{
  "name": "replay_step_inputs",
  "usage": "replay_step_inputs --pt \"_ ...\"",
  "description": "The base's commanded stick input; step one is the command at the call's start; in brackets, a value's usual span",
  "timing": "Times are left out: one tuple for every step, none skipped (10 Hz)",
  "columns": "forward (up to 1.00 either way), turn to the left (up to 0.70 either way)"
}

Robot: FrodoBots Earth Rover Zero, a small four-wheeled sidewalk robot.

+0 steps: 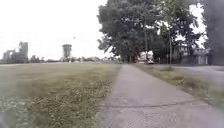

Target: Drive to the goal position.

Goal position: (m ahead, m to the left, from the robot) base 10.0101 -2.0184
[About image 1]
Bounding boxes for grass strip beside path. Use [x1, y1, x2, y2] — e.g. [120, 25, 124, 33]
[133, 63, 224, 111]

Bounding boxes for tall grey tower building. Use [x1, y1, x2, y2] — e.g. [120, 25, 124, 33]
[61, 43, 73, 61]

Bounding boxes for grey concrete path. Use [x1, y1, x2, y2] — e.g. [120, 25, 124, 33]
[95, 63, 224, 128]

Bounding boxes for grey asphalt road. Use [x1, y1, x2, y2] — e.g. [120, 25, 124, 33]
[156, 64, 224, 84]

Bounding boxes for distant tall building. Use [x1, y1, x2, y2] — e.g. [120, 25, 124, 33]
[1, 41, 30, 64]

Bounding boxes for low building behind trees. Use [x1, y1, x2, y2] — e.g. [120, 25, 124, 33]
[176, 46, 214, 66]

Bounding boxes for large grass field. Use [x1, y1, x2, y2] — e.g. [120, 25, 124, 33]
[0, 62, 123, 128]

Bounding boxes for group of large trees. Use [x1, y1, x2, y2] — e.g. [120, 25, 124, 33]
[96, 0, 224, 66]

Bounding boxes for white car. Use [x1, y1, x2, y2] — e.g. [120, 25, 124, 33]
[137, 51, 156, 65]

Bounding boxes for distant row of trees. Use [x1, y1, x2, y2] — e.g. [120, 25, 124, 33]
[29, 55, 122, 64]

